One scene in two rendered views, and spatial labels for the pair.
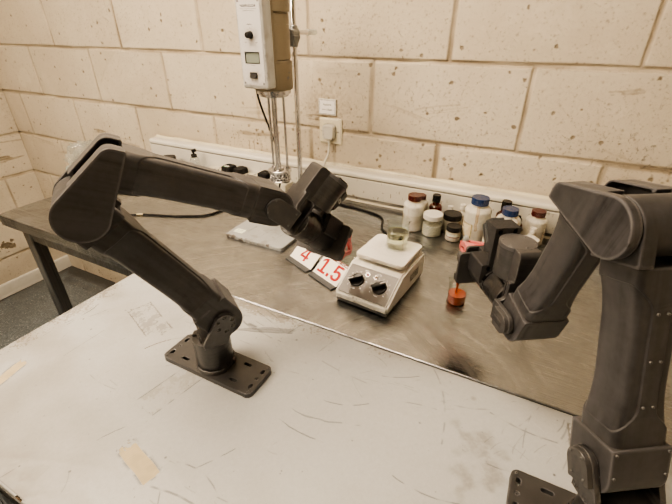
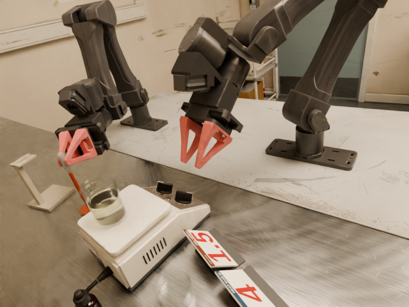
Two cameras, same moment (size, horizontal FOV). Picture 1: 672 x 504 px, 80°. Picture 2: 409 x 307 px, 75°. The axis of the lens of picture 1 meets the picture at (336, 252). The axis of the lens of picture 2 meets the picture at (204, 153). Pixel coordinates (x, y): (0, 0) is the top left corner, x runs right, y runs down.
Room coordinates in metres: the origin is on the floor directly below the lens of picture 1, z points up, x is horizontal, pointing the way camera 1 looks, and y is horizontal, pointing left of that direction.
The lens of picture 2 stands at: (1.10, 0.11, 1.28)
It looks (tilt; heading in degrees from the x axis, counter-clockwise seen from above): 31 degrees down; 194
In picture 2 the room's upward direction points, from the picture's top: 11 degrees counter-clockwise
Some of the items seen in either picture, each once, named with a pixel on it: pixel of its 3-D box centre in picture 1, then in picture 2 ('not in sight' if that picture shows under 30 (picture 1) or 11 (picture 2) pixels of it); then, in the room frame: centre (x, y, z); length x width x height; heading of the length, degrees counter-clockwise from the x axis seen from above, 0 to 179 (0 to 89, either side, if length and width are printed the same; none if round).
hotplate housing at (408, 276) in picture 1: (383, 271); (143, 223); (0.78, -0.11, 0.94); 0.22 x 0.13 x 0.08; 147
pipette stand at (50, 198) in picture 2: not in sight; (39, 178); (0.66, -0.42, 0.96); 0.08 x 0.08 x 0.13; 75
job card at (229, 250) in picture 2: (328, 270); (212, 245); (0.81, 0.02, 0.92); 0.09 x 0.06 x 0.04; 40
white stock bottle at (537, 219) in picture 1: (534, 226); not in sight; (1.00, -0.56, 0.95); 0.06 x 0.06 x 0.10
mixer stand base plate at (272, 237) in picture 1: (281, 221); not in sight; (1.12, 0.17, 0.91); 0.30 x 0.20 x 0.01; 153
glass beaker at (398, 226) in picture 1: (397, 233); (106, 199); (0.81, -0.14, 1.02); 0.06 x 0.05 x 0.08; 138
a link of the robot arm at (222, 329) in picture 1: (213, 317); (307, 116); (0.53, 0.21, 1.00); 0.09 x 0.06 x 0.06; 29
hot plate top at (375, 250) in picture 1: (389, 250); (124, 214); (0.80, -0.13, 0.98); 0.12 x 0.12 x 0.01; 57
